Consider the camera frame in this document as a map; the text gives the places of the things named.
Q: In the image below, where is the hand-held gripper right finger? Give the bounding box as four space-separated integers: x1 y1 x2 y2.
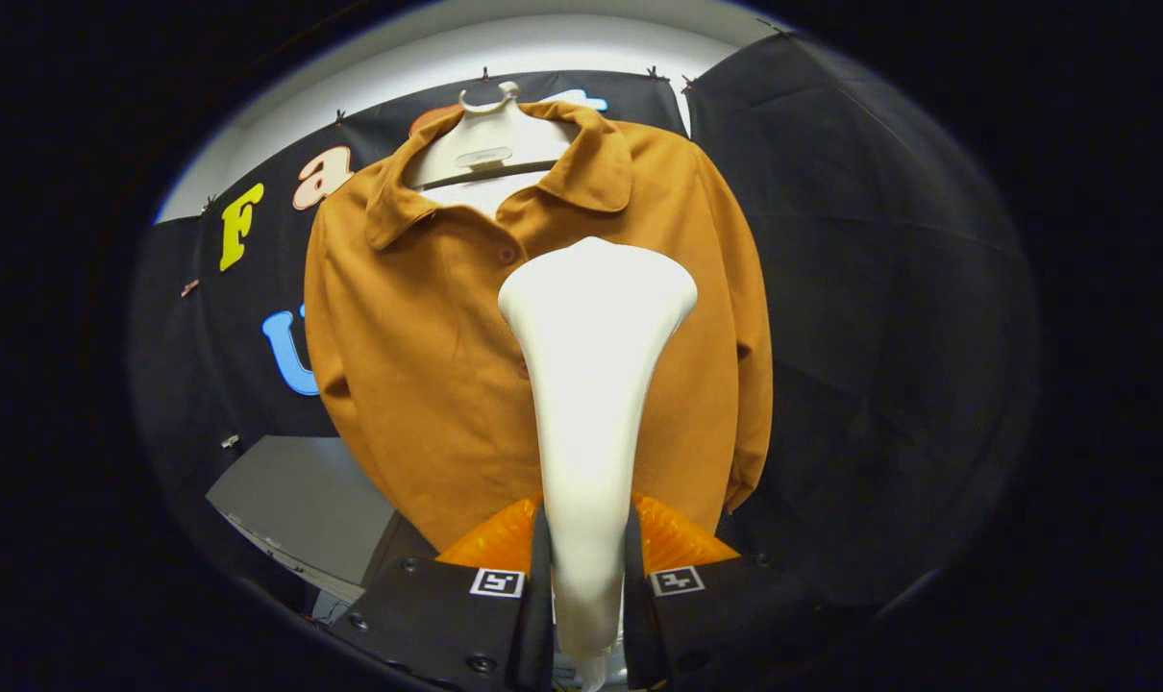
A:
623 492 832 691

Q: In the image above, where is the white mannequin hanger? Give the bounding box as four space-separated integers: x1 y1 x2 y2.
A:
404 81 582 217

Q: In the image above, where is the white garment steamer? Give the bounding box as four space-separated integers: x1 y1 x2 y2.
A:
497 236 700 692

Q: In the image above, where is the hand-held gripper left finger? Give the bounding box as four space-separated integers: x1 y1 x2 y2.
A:
332 493 556 692

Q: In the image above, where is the orange button-up shirt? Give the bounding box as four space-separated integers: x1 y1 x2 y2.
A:
303 99 775 554

